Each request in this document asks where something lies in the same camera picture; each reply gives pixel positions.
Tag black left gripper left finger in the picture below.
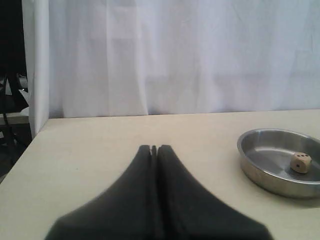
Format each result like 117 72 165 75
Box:
45 145 158 240

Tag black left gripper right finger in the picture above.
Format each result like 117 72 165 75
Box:
156 145 273 240

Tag beige wooden die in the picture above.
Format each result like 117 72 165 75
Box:
290 152 312 174

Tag round stainless steel bowl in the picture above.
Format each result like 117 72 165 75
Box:
237 128 320 199

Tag white fabric curtain backdrop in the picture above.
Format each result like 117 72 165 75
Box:
22 0 320 135

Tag black tripod stand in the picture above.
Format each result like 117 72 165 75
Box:
0 64 29 149

